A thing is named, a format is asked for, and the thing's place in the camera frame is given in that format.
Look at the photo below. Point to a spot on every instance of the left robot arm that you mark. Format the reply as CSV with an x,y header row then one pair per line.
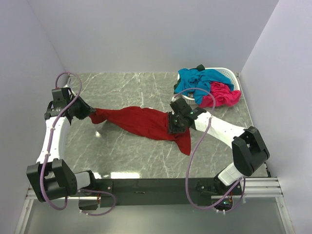
x,y
50,177

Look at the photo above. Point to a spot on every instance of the red t-shirt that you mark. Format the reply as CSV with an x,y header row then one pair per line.
x,y
144,122

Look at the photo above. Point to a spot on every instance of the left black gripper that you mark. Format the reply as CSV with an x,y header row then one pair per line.
x,y
87,110

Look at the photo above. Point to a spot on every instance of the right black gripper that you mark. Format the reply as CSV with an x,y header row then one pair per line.
x,y
172,128

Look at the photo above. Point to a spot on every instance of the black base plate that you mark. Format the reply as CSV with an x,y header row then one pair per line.
x,y
160,191

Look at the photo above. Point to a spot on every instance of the white laundry basket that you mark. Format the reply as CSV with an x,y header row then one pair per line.
x,y
209,100

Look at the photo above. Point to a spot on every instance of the dark green garment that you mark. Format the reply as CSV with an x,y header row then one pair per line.
x,y
200,67

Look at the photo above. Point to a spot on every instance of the pink t-shirt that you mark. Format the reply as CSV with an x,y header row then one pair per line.
x,y
223,95

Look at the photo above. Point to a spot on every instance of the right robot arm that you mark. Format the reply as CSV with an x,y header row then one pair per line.
x,y
248,147

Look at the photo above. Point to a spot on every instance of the blue t-shirt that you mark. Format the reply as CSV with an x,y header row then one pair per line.
x,y
189,79

